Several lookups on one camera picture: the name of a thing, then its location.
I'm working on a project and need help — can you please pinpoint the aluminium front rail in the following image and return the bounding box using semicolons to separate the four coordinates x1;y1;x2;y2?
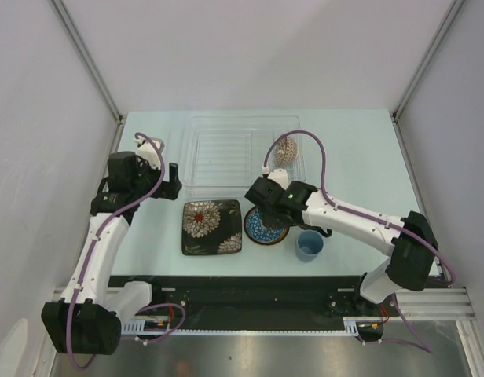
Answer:
59;281;474;321

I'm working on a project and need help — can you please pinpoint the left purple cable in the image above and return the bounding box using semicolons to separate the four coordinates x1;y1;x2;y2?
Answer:
65;131;186;370

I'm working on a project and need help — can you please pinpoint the purple cable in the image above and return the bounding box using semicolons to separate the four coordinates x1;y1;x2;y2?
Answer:
261;130;457;353
65;131;186;370

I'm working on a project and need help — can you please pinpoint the light blue cable duct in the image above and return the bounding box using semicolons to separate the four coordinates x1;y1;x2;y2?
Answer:
122;317;359;337

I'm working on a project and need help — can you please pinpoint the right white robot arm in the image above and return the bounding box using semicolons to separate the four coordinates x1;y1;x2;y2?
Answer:
245;177;438;315

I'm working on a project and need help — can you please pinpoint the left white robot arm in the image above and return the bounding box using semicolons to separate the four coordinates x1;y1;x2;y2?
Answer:
41;149;182;356

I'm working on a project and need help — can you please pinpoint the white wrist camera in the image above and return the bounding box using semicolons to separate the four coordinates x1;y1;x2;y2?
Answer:
134;132;164;170
262;166;289;189

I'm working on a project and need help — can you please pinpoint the clear plastic dish rack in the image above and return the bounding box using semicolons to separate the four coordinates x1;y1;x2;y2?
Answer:
179;115;301;200

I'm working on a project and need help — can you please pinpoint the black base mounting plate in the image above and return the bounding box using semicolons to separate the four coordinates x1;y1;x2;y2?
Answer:
109;276;412;334

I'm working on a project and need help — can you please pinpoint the blue triangle patterned bowl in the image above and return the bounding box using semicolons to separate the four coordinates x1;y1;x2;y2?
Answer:
244;207;289;242

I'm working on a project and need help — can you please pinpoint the red interior dark mug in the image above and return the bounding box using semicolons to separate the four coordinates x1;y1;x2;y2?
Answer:
297;224;332;238

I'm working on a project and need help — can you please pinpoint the black floral square plate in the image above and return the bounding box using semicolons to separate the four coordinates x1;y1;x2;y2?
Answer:
181;199;243;256

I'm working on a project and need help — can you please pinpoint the aluminium frame post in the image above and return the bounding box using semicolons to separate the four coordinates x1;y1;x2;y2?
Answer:
49;0;123;125
392;0;467;119

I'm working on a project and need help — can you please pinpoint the left aluminium frame post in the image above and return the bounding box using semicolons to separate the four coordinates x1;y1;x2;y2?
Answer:
49;0;123;125

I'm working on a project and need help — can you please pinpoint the pink patterned bowl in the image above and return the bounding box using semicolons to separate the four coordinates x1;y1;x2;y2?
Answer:
273;137;298;167

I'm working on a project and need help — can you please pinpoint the right aluminium frame post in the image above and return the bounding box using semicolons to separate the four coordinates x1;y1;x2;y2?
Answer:
392;0;467;119

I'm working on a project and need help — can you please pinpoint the light blue plastic cup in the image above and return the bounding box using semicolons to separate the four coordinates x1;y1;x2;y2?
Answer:
295;230;324;262

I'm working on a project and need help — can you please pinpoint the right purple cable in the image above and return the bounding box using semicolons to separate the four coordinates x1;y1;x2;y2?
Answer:
261;130;457;353

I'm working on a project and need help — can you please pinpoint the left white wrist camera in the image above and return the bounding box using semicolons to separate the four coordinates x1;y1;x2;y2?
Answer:
134;132;164;170

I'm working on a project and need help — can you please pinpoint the yellow brown round saucer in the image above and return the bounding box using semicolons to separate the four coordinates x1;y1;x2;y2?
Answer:
243;205;292;247

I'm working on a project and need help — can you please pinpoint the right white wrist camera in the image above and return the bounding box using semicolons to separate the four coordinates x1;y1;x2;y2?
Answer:
262;166;289;189

